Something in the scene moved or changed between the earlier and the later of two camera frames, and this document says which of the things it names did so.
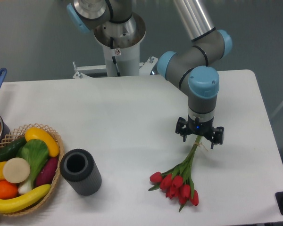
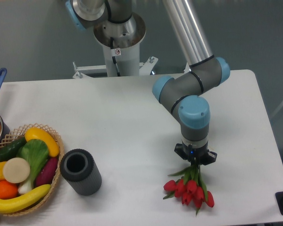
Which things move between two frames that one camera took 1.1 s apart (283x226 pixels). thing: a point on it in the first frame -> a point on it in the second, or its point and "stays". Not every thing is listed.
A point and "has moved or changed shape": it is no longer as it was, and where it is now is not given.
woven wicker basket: [18, 134] stays
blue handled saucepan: [0, 130] stays
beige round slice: [16, 170] stays
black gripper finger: [216, 136] -> [210, 158]
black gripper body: [196, 127] -> [195, 155]
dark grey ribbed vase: [78, 167] stays
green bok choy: [36, 152] stays
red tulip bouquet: [176, 181] has moved or changed shape
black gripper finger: [181, 128] -> [182, 150]
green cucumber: [8, 151] stays
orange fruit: [4, 190] stays
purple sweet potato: [45, 175] stays
